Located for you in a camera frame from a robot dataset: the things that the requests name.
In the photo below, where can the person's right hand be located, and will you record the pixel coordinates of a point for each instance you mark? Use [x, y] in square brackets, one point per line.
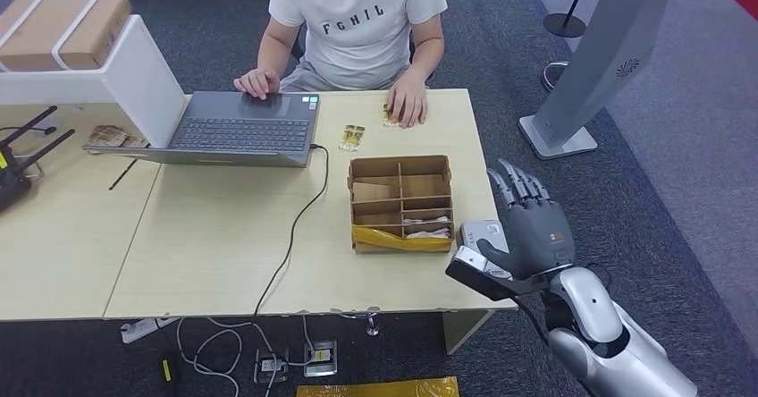
[257, 83]

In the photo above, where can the person's left hand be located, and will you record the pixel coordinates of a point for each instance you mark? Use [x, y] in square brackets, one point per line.
[408, 104]

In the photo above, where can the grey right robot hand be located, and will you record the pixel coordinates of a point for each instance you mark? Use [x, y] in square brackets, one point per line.
[542, 234]

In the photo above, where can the person's right forearm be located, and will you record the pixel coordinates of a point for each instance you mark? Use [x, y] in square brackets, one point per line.
[272, 48]

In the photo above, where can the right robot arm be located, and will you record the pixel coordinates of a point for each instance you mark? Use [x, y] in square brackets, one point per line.
[592, 305]

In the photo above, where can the person's left forearm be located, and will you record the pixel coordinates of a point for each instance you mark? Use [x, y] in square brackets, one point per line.
[429, 51]

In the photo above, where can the white card reader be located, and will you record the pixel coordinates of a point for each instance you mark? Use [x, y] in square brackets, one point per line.
[480, 232]

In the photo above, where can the person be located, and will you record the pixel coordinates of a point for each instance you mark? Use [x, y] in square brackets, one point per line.
[355, 27]

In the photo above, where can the grey laptop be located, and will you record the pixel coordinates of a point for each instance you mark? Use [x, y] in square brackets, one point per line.
[237, 133]

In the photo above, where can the cardboard organizer box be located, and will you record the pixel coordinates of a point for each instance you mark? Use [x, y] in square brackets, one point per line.
[373, 193]

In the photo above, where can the white crumpled paper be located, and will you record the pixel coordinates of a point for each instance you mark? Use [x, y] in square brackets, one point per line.
[432, 234]
[435, 220]

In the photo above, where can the white desk shelf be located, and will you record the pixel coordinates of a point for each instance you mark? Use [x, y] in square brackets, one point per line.
[148, 86]

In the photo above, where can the beige table leg panel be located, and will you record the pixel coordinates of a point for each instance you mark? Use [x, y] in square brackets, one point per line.
[459, 329]

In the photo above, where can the yellow tape strip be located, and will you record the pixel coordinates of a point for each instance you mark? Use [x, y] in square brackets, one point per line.
[385, 241]

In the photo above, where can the pile of autumn cards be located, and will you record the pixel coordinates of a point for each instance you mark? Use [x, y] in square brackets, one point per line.
[106, 135]

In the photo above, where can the black pen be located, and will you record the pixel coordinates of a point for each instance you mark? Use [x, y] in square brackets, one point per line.
[123, 174]

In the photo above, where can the chrome table foot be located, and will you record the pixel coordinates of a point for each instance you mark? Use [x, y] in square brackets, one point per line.
[372, 326]

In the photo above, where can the silver kiosk stand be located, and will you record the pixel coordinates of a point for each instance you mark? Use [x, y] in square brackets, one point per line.
[604, 45]

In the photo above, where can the yellow flat packet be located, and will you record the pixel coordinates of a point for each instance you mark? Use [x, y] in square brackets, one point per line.
[379, 388]

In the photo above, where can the black router with antennas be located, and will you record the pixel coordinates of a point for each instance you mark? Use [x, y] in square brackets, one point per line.
[9, 187]

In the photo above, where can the white power strip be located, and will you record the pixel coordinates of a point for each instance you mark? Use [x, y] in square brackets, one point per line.
[139, 330]

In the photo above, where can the black device yellow label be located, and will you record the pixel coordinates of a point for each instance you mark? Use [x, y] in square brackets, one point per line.
[167, 373]

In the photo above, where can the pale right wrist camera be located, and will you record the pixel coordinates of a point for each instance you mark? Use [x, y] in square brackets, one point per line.
[474, 258]

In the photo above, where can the black stanchion post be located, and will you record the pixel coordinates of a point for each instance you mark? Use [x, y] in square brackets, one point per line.
[562, 25]

